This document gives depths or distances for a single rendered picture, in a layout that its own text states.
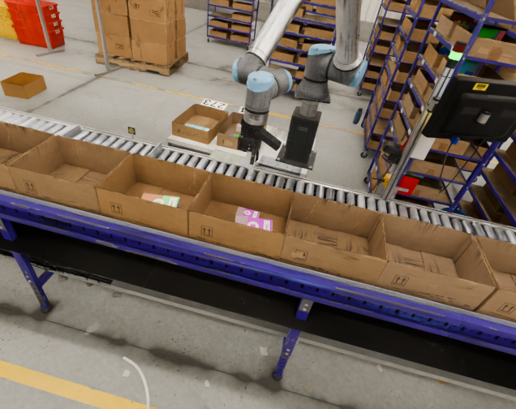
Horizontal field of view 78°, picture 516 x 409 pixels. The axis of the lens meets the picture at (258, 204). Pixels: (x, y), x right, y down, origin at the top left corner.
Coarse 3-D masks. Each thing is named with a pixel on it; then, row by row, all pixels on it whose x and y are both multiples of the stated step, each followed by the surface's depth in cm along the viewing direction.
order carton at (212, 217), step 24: (216, 192) 154; (240, 192) 150; (264, 192) 147; (288, 192) 144; (192, 216) 126; (216, 216) 148; (264, 216) 152; (288, 216) 144; (216, 240) 131; (240, 240) 128; (264, 240) 125
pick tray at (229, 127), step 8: (232, 112) 246; (232, 120) 252; (240, 120) 250; (224, 128) 234; (232, 128) 245; (264, 128) 241; (224, 136) 219; (232, 136) 217; (224, 144) 223; (232, 144) 221
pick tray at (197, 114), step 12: (192, 108) 247; (204, 108) 250; (180, 120) 233; (192, 120) 247; (204, 120) 249; (216, 120) 252; (180, 132) 224; (192, 132) 221; (204, 132) 218; (216, 132) 232
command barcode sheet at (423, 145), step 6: (420, 138) 177; (426, 138) 176; (432, 138) 176; (420, 144) 179; (426, 144) 179; (414, 150) 182; (420, 150) 181; (426, 150) 181; (414, 156) 184; (420, 156) 183
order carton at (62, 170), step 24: (48, 144) 150; (72, 144) 155; (96, 144) 152; (24, 168) 140; (48, 168) 153; (72, 168) 161; (96, 168) 161; (24, 192) 139; (48, 192) 136; (72, 192) 132; (96, 192) 130
